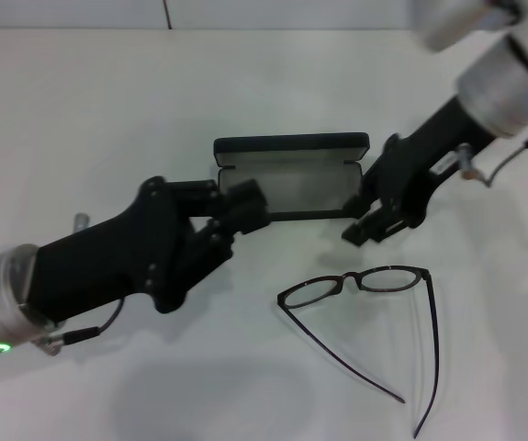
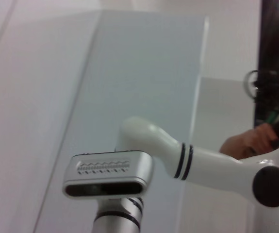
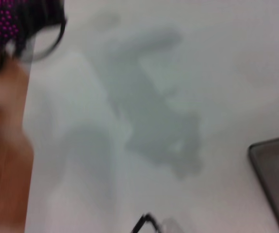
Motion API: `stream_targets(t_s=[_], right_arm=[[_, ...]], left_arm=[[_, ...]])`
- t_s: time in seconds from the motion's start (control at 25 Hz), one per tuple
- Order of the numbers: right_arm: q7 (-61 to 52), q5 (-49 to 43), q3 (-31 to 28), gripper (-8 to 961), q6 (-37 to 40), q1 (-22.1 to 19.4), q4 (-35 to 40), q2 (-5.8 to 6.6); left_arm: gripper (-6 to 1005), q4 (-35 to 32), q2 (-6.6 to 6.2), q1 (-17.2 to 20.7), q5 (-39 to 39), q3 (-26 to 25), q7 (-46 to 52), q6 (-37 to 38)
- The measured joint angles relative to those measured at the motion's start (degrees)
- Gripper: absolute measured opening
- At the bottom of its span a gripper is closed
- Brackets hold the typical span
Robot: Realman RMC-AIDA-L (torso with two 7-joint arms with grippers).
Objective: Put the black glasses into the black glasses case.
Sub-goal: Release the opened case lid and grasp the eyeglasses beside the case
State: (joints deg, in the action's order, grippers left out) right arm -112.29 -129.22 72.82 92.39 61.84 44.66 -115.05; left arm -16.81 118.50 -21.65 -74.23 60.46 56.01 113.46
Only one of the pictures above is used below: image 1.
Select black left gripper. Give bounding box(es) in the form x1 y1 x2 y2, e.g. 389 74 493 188
19 176 270 323

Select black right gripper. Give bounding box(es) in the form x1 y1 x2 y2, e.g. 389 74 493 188
340 94 481 248

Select black glasses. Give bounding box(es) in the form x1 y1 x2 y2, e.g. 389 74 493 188
275 266 440 439

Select black glasses case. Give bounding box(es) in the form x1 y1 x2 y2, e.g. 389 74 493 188
212 131 369 222

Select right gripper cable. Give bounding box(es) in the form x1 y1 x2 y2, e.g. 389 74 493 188
456 122 528 188

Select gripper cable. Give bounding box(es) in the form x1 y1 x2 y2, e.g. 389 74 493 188
42 297 123 356
456 122 528 188

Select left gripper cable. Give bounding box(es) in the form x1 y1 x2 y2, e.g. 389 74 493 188
42 297 123 356

